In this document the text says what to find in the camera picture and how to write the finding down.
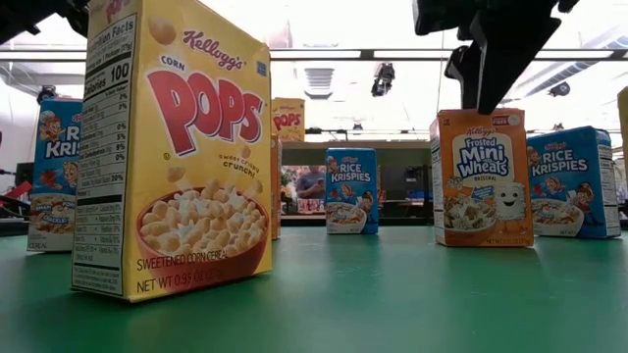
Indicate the wide black monitor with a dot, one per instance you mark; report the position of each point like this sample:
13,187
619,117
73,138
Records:
23,174

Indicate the wooden shelf with black frame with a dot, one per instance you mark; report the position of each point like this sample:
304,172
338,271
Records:
358,153

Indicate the black ceiling-mounted camera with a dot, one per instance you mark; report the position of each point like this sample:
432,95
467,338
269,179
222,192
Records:
383,78
46,93
559,89

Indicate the Rice Krispies cereal box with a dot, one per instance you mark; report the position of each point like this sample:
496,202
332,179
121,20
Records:
54,171
571,181
350,191

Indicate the person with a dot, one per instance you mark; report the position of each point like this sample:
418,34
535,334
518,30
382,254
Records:
310,184

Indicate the blue storage bin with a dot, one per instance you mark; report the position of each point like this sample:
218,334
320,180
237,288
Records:
421,194

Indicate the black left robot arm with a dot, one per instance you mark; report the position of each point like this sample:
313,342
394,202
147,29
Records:
24,15

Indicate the small green potted plant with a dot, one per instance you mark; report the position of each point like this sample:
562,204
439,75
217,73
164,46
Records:
285,179

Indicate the Corn Pops cereal box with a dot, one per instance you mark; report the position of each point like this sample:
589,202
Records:
288,120
196,171

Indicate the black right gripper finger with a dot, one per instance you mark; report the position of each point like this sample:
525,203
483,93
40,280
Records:
466,73
505,59

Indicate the ceiling air vent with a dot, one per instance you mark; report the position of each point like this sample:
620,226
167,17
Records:
319,81

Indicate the red equipment piece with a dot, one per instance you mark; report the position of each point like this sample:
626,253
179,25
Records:
12,193

